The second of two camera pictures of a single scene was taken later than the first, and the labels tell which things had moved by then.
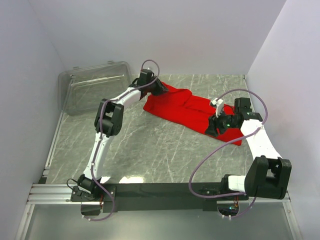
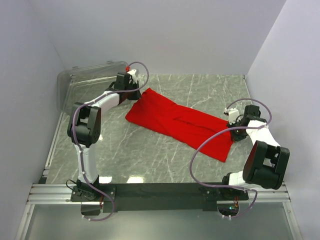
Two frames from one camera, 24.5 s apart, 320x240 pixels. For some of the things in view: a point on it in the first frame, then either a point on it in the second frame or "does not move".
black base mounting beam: [159, 197] does not move
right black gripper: [216, 121] -> [236, 138]
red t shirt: [179, 103] -> [181, 124]
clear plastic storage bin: [80, 89] does not move
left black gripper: [161, 87] -> [137, 96]
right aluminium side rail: [292, 221] does not move
